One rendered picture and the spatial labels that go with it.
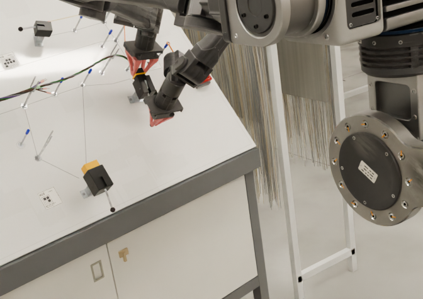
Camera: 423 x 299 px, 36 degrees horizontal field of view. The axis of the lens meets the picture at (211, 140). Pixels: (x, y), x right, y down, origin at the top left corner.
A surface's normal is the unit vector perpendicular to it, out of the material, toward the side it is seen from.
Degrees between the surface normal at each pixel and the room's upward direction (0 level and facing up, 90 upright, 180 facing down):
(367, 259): 0
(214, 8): 101
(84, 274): 90
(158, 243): 90
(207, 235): 90
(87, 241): 90
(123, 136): 53
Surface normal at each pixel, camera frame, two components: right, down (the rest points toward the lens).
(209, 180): 0.68, 0.14
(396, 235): -0.14, -0.94
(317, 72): -0.82, 0.29
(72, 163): 0.46, -0.46
